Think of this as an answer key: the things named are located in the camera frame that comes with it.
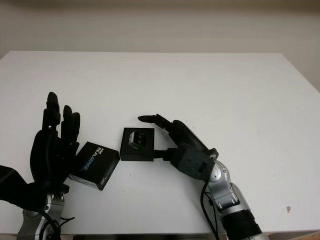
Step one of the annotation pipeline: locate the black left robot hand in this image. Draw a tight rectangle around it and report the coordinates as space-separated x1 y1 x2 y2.
29 91 81 193

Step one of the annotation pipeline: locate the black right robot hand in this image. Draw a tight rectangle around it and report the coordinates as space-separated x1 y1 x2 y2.
137 113 218 162

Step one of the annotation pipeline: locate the black RealSense box lid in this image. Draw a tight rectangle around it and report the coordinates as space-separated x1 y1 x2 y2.
67 141 120 192

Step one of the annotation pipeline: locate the small silver camera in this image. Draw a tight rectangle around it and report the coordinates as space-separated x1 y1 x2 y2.
127 130 147 150

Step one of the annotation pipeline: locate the black box base with insert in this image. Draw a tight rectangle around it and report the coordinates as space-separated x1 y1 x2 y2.
119 127 155 163

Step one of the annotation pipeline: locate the dark robot torso edge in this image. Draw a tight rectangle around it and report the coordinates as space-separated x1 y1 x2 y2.
72 234 209 240

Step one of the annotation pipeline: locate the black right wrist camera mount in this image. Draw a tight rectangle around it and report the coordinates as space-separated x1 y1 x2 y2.
170 142 216 181

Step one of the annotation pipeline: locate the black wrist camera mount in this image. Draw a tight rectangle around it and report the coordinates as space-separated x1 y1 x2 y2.
0 164 51 209
170 142 216 181

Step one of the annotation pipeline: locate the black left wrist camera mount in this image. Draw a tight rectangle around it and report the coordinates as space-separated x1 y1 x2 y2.
0 164 51 209

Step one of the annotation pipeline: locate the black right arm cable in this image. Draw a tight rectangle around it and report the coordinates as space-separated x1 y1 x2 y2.
199 180 219 240

